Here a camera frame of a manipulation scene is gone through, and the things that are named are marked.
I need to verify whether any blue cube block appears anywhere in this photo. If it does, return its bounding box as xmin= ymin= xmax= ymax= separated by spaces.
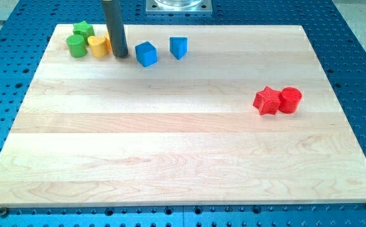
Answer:
xmin=135 ymin=42 xmax=158 ymax=67

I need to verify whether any red star block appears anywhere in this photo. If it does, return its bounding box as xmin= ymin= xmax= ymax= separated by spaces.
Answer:
xmin=252 ymin=86 xmax=281 ymax=115

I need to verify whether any green star block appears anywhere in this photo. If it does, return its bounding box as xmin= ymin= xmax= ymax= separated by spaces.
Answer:
xmin=73 ymin=21 xmax=95 ymax=45

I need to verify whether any light wooden board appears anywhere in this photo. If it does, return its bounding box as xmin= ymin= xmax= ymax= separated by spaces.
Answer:
xmin=0 ymin=24 xmax=366 ymax=207

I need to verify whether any blue triangular prism block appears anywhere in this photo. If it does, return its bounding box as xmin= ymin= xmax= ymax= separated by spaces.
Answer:
xmin=169 ymin=37 xmax=188 ymax=60

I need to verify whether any yellow heart block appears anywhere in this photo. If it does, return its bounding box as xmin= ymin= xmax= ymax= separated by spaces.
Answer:
xmin=88 ymin=36 xmax=109 ymax=58

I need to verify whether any red cylinder block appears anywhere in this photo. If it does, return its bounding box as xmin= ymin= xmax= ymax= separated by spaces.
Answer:
xmin=278 ymin=87 xmax=302 ymax=114

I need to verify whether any green cylinder block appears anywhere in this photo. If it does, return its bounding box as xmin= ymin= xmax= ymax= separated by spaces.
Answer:
xmin=66 ymin=35 xmax=88 ymax=58

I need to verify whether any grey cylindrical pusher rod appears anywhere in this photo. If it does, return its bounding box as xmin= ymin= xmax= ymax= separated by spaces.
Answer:
xmin=102 ymin=0 xmax=128 ymax=57

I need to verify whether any left board clamp screw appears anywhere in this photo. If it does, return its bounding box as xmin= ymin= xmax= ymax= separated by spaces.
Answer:
xmin=0 ymin=207 xmax=9 ymax=218

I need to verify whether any clear robot base plate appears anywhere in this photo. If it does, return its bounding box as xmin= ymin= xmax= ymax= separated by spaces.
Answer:
xmin=145 ymin=0 xmax=213 ymax=14

